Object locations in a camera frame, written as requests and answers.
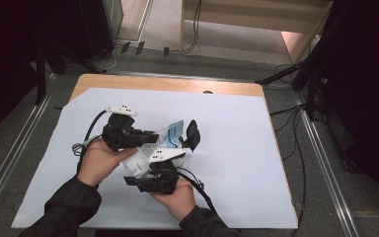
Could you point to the person's left hand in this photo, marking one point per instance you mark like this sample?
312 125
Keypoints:
98 164

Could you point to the person's right hand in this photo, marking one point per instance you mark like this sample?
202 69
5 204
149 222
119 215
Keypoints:
181 200

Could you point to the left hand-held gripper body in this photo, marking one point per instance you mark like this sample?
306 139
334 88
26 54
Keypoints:
121 135

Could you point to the grey cabinet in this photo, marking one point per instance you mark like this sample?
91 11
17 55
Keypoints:
113 16

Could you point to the white paper sheet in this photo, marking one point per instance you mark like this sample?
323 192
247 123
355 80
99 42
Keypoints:
237 158

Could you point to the metal floor rail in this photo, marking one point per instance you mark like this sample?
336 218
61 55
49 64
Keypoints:
329 171
10 158

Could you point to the dark table grommet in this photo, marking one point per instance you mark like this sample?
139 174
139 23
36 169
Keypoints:
207 92

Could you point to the clear blue refill pouch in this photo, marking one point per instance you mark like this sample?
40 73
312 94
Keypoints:
138 164

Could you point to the black tripod stand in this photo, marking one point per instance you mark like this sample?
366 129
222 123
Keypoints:
311 85
40 79

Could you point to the dark curtain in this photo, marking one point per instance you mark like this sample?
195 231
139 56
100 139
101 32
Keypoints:
365 82
10 39

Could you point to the light wooden frame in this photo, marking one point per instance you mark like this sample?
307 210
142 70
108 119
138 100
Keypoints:
243 16

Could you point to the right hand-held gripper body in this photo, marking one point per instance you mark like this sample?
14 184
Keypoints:
161 176

